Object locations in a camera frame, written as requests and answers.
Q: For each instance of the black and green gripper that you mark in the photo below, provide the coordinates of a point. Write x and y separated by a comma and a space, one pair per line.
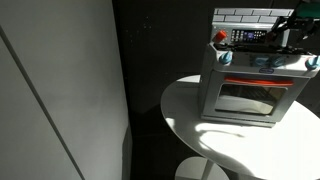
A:
305, 17

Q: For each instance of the grey toy stove oven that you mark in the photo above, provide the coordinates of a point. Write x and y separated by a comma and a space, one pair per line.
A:
243, 104

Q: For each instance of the blue knob far left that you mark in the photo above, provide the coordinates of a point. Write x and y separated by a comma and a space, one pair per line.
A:
225, 58

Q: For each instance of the red round stove knob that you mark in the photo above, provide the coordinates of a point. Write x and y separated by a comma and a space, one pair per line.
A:
220, 36

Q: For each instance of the white round table base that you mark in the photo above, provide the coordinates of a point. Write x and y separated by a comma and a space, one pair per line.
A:
199, 168

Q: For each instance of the blue knob far right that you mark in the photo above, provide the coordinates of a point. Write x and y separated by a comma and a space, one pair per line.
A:
313, 63

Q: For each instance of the blue knob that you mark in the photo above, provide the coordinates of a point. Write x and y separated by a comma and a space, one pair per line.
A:
259, 60
313, 63
225, 58
277, 61

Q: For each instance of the red oven door handle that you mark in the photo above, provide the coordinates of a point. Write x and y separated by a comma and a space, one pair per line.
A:
258, 82

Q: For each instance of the white cabinet panel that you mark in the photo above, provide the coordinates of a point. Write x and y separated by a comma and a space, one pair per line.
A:
63, 107

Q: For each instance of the blue knob centre right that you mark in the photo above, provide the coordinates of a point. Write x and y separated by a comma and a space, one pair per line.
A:
277, 61

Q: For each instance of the blue knob centre left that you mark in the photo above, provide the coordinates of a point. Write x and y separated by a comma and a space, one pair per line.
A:
259, 60

